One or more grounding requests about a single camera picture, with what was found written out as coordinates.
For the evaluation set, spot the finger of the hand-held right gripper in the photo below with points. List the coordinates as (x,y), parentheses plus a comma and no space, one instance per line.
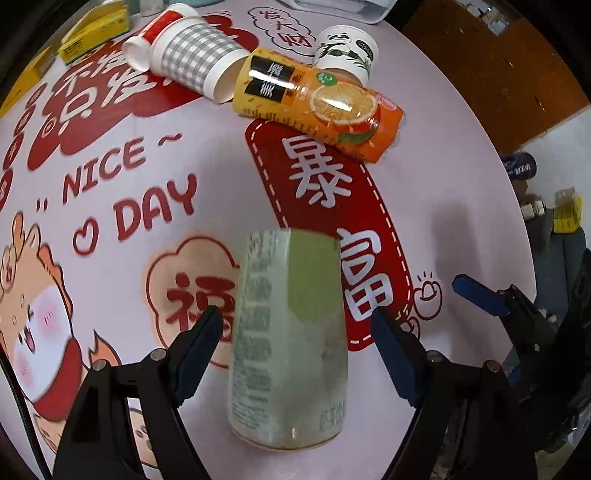
(478,293)

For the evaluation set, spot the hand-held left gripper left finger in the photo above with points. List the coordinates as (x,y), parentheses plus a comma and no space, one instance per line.
(199,346)

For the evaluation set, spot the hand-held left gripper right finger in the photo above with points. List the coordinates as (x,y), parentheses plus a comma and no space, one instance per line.
(392,350)

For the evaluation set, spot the green drink bottle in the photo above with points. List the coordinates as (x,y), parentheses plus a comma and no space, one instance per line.
(288,341)

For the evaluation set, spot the white panda print paper cup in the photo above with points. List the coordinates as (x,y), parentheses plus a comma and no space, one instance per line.
(344,50)

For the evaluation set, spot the grey checked paper cup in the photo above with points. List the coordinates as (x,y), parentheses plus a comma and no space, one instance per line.
(194,55)

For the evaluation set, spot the red and white paper cup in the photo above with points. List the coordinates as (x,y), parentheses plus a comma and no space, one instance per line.
(159,23)

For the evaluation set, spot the yellow packet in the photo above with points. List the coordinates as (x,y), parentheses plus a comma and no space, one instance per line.
(567,214)

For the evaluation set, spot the dark blue cap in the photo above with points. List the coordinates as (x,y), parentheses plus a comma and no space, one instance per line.
(519,165)

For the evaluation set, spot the printed pink tablecloth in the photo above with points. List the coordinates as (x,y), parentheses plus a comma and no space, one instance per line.
(194,198)

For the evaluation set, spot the brown wooden board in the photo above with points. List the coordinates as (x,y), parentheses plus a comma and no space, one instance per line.
(494,74)

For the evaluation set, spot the orange juice bottle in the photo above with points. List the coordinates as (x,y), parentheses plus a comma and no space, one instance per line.
(318,104)

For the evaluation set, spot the white container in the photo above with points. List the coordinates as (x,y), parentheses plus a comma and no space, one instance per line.
(337,9)

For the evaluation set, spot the yellow and green box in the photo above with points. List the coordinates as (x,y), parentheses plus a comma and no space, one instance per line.
(92,39)

